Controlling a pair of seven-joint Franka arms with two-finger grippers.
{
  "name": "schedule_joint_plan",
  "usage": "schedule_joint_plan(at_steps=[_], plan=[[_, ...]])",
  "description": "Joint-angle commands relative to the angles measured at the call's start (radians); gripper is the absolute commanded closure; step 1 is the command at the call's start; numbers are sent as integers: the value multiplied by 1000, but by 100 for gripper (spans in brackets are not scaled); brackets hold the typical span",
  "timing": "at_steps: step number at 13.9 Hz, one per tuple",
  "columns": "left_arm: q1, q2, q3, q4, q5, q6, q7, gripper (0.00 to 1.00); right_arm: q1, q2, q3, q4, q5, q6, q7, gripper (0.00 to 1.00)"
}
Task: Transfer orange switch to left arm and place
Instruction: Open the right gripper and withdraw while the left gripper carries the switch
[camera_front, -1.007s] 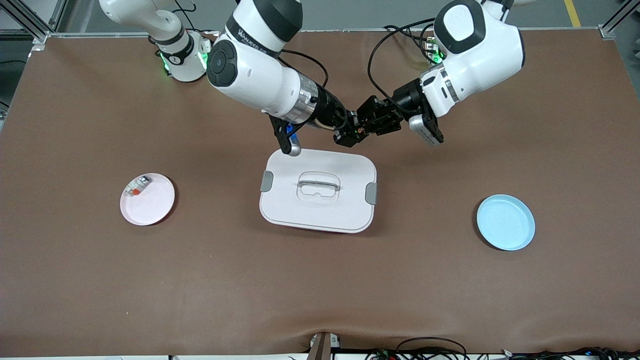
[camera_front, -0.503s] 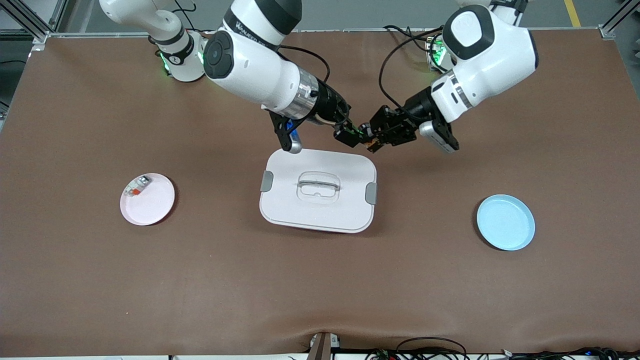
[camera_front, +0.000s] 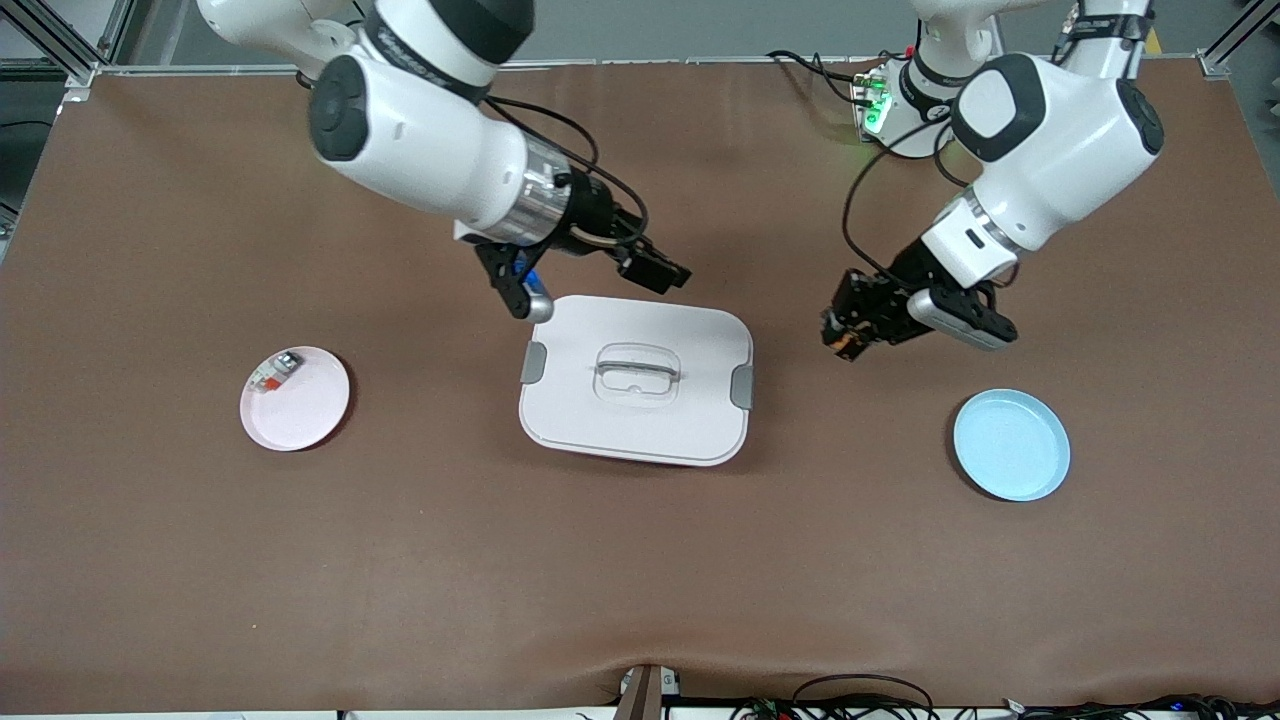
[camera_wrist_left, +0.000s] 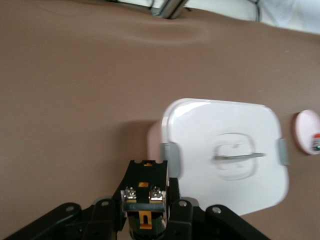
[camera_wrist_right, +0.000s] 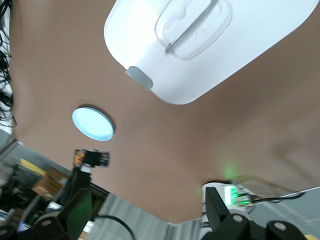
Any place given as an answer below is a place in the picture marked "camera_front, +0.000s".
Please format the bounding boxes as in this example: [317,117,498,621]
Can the black orange push-button switch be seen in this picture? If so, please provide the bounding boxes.
[822,316,862,364]

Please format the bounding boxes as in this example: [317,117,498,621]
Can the white lidded box grey latches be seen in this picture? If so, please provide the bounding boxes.
[518,294,756,468]

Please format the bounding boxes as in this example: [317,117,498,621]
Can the light blue round plate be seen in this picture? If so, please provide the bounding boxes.
[952,388,1072,503]

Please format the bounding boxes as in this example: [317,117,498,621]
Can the pink round plate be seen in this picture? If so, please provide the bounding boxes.
[239,346,352,453]

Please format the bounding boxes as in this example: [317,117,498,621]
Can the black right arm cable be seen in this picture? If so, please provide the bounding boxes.
[483,95,653,263]

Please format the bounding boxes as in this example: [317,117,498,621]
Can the black base power cable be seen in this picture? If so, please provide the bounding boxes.
[766,48,883,109]

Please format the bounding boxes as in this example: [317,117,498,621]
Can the black cable loop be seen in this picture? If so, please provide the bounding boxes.
[730,674,937,720]

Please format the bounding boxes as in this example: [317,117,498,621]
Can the brown camera stand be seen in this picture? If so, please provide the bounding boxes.
[614,662,683,720]

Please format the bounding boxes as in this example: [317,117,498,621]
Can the aluminium frame post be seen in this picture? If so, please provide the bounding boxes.
[0,0,137,89]
[1198,0,1280,81]

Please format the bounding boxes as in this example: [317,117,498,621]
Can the black cable bundle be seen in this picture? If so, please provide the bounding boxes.
[1000,693,1280,720]

